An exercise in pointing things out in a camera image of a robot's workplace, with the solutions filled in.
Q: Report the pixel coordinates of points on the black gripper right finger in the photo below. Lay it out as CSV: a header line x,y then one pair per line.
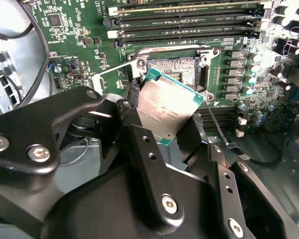
x,y
196,149

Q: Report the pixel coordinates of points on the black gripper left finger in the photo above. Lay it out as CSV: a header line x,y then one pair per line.
x,y
20,129

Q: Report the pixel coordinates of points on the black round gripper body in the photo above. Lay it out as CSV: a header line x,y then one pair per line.
x,y
109,201

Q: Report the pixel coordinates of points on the metal locking lever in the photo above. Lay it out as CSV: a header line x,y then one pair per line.
x,y
142,51
215,122

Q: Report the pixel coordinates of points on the silver CPU green rim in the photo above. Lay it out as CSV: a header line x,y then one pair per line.
x,y
164,107

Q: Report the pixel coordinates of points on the metal socket cover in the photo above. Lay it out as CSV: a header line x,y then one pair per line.
x,y
99,83

